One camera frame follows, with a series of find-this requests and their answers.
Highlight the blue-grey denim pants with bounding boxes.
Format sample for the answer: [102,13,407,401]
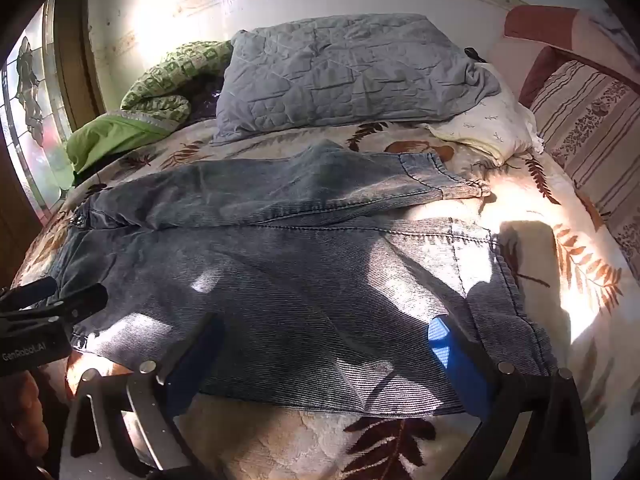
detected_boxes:
[47,141,560,417]

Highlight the leaf printed blanket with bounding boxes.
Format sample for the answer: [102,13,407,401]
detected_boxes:
[10,119,640,480]

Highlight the stained glass window pane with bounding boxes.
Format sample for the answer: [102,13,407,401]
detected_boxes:
[0,7,76,218]

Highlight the brown wooden window frame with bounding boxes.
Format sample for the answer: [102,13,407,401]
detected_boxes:
[42,0,107,118]

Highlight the green patterned blanket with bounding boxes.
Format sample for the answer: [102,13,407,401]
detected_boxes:
[66,39,235,177]

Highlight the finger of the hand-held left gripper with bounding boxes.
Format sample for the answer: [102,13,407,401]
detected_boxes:
[0,277,59,311]
[27,283,109,323]

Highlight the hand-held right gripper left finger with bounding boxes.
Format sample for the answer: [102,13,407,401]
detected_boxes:
[60,312,227,480]

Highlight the white pillow with small print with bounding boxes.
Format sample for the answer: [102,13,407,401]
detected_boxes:
[427,62,543,167]

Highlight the striped floral cushion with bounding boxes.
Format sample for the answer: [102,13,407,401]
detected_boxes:
[529,59,640,281]

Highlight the person's left hand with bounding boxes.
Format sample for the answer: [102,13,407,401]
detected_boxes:
[0,371,46,468]

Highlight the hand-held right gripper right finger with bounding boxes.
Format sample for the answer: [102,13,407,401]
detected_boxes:
[427,315,599,480]

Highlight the grey quilted pillow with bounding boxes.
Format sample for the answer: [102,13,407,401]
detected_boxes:
[210,12,502,147]

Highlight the red and pink headboard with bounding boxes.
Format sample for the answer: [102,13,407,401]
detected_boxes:
[504,5,640,107]

